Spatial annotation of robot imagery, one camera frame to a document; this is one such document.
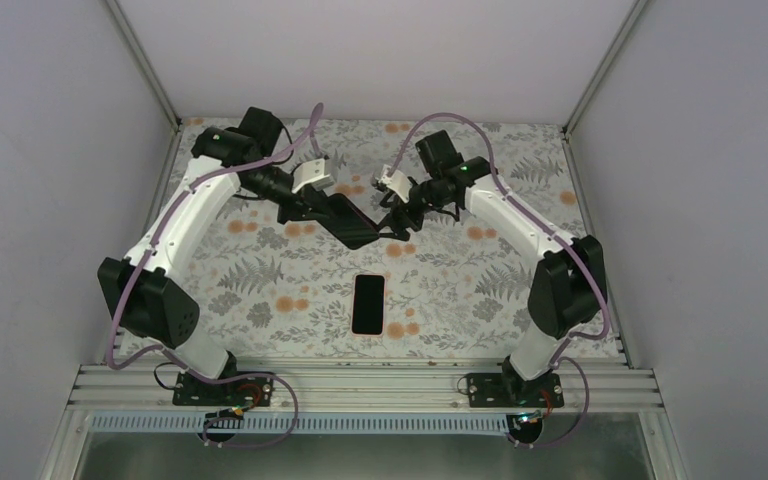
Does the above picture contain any black phone case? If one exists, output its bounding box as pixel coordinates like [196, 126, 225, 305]
[318, 193, 380, 250]

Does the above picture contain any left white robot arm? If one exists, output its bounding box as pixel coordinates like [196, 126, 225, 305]
[98, 103, 327, 405]

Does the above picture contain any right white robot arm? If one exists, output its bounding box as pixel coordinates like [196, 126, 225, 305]
[372, 131, 607, 407]

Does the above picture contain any pink-edged black smartphone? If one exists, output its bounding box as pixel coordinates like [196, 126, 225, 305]
[350, 274, 386, 336]

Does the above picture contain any floral patterned table mat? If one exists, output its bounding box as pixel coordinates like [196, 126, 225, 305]
[115, 117, 624, 362]

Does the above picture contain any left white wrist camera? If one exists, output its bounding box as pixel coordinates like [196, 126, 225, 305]
[291, 157, 336, 194]

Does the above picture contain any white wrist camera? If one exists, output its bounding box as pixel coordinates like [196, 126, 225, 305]
[291, 157, 336, 194]
[372, 165, 413, 204]

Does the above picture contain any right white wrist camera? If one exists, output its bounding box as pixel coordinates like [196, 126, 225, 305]
[372, 165, 413, 204]

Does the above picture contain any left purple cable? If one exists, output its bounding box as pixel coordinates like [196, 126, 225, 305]
[105, 101, 324, 450]

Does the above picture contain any purple cable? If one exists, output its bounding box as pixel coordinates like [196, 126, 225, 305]
[383, 112, 614, 450]
[105, 101, 324, 450]

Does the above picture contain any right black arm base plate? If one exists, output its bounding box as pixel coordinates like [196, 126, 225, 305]
[465, 371, 565, 408]

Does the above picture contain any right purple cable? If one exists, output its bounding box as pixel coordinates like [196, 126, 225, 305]
[383, 112, 614, 450]

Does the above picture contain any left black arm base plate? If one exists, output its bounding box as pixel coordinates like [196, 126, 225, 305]
[172, 374, 274, 408]

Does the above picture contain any aluminium rail frame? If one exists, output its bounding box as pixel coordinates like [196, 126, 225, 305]
[67, 358, 664, 413]

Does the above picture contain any white slotted cable duct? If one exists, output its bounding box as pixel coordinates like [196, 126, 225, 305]
[89, 411, 508, 436]

